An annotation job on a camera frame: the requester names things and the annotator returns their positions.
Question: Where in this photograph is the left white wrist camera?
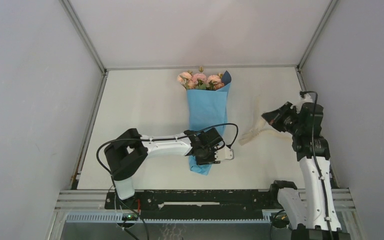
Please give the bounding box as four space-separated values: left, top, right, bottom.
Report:
214 146 235 161

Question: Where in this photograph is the blue wrapping paper sheet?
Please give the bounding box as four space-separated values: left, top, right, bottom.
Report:
186 70 233 176

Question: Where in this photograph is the pink fake flower bunch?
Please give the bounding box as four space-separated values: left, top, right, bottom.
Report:
176 67 231 91

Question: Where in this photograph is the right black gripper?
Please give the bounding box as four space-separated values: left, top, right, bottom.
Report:
263 101 304 136

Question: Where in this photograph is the cream lace ribbon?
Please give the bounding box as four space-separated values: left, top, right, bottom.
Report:
238 95 292 146

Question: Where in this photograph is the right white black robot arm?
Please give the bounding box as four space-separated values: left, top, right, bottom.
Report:
261 102 351 240

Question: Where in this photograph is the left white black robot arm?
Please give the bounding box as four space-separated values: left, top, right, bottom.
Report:
96 127 234 209

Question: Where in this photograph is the white cable duct strip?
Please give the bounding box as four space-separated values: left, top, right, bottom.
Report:
65 212 273 224

